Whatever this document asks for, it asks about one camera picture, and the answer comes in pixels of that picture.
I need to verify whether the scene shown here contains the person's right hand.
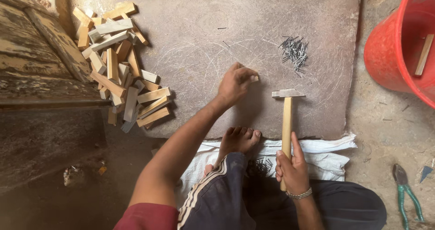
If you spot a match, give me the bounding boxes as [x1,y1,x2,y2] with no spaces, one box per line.
[275,132,310,195]

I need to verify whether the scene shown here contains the person's left hand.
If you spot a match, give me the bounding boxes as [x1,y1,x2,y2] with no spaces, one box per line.
[217,62,259,108]

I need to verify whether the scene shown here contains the wooden handled steel hammer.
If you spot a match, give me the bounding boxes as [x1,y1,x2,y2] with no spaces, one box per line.
[271,89,306,192]

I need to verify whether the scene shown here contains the flat stone work slab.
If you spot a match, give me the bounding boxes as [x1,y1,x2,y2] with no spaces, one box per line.
[126,0,361,140]

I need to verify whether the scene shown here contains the pile of steel nails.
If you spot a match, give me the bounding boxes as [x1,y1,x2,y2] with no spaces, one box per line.
[279,36,310,77]

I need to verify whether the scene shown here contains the person's foot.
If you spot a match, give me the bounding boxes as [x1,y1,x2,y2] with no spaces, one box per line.
[204,126,261,177]

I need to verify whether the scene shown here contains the small heap of dark nails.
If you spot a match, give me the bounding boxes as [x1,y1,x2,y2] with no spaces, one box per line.
[250,157,274,176]

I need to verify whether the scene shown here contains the white woven sack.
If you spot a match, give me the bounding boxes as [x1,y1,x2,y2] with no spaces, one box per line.
[175,133,357,210]

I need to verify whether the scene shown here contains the pile of wooden blocks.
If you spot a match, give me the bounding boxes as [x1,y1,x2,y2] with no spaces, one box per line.
[72,2,172,134]

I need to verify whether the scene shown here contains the dark striped track pants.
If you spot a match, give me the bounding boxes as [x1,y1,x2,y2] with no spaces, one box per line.
[177,152,387,230]

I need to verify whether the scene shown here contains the red plastic bucket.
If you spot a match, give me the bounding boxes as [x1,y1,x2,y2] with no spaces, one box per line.
[364,0,435,109]

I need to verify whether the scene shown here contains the maroon shirt sleeve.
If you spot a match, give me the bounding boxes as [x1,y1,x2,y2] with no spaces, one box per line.
[113,203,179,230]

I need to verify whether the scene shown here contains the wooden stick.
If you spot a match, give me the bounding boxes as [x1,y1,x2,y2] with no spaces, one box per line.
[415,34,435,76]

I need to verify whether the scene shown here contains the weathered wooden plank structure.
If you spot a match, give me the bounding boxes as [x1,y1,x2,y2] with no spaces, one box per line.
[0,0,113,110]

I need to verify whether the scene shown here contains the blue grey shard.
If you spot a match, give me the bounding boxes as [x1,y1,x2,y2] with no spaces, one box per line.
[419,165,433,184]

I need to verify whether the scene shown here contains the silver chain bracelet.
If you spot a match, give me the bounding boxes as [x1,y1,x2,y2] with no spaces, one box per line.
[286,187,313,200]

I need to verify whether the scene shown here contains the green handled pliers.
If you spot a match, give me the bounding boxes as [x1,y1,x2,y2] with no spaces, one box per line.
[392,163,425,230]

